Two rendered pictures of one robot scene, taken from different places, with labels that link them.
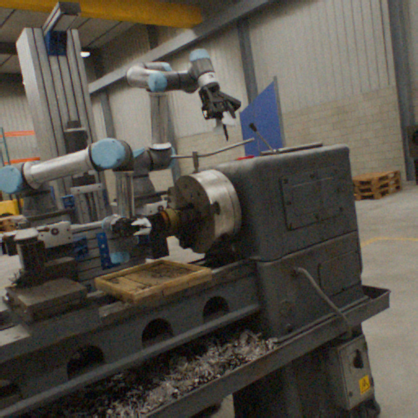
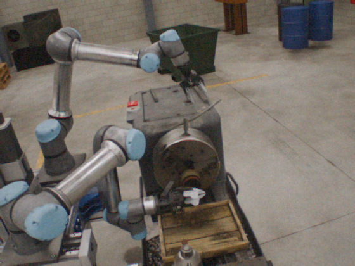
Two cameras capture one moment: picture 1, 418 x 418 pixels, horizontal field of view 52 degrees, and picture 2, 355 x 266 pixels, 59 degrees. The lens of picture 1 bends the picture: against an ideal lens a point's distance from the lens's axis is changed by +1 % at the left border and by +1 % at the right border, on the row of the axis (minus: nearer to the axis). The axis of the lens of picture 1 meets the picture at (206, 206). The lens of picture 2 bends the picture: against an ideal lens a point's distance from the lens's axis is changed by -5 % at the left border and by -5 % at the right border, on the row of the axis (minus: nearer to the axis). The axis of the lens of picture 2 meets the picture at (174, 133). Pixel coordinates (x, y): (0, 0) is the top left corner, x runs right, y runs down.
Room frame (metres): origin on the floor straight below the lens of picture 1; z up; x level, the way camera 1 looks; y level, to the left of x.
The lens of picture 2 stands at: (0.99, 1.21, 1.94)
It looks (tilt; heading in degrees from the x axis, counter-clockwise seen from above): 27 degrees down; 301
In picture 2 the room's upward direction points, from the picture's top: 9 degrees counter-clockwise
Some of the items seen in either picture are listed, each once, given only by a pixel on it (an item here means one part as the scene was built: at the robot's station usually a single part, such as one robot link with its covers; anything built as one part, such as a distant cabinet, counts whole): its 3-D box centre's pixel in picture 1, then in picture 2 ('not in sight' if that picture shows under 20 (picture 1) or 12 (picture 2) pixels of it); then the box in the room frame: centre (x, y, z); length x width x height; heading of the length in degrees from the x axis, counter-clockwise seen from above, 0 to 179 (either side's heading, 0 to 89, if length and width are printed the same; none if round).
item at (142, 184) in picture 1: (139, 184); (57, 158); (2.19, 0.32, 1.21); 0.15 x 0.15 x 0.10
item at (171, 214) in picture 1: (169, 220); (190, 180); (1.58, 0.15, 1.08); 0.09 x 0.09 x 0.09; 33
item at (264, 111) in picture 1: (261, 158); not in sight; (8.40, -1.22, 1.18); 4.12 x 0.80 x 2.35; 2
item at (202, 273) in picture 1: (151, 278); (200, 230); (1.52, 0.24, 0.89); 0.36 x 0.30 x 0.04; 33
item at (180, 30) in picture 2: not in sight; (183, 52); (3.93, -4.57, 0.43); 1.34 x 0.94 x 0.85; 142
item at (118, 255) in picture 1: (119, 248); (134, 225); (1.76, 0.39, 0.97); 0.11 x 0.08 x 0.11; 172
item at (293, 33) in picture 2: not in sight; (295, 27); (2.08, -6.60, 0.44); 0.59 x 0.59 x 0.88
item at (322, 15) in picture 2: not in sight; (320, 20); (1.58, -7.41, 0.44); 0.59 x 0.59 x 0.88
